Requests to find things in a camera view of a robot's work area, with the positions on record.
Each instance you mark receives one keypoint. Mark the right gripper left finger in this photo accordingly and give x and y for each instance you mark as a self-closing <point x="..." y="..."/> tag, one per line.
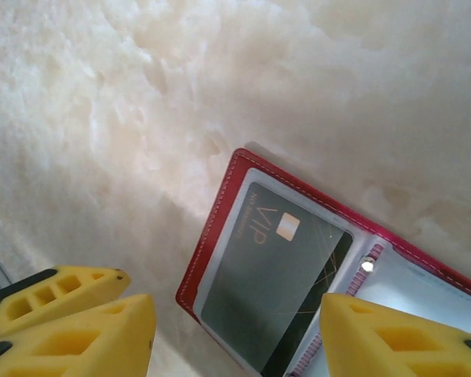
<point x="70" y="345"/>

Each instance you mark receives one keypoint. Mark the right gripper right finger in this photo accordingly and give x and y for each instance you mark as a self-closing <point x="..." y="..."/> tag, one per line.
<point x="396" y="345"/>

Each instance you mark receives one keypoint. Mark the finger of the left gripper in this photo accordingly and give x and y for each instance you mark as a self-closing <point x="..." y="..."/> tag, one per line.
<point x="82" y="284"/>

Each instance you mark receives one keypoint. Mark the black credit card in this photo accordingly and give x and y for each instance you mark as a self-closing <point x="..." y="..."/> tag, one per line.
<point x="267" y="282"/>

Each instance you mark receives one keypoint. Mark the red leather card holder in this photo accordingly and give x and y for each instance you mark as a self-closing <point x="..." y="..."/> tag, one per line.
<point x="220" y="220"/>

